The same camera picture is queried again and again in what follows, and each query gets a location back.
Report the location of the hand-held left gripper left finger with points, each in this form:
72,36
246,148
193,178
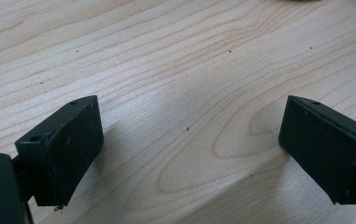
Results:
69,149

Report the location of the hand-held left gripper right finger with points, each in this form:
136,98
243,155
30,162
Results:
325,146

